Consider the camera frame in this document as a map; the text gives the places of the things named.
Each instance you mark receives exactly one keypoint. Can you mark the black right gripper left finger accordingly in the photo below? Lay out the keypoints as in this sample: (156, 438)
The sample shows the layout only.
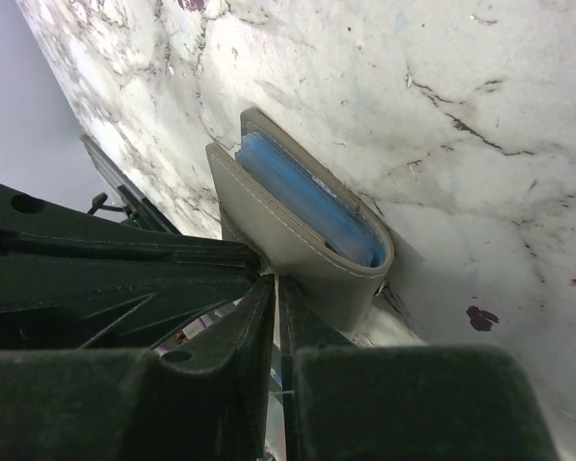
(206, 400)

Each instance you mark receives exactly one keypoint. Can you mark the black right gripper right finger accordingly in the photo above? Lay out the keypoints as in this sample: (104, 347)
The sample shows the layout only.
(345, 402)

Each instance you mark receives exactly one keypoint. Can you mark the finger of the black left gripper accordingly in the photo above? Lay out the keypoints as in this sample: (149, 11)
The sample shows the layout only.
(66, 304)
(32, 226)

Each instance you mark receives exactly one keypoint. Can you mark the beige card holder wallet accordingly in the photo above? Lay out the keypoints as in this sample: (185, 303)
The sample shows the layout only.
(280, 201)

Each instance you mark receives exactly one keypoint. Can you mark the aluminium rail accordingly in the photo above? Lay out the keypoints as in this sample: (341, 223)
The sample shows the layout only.
(140, 212)

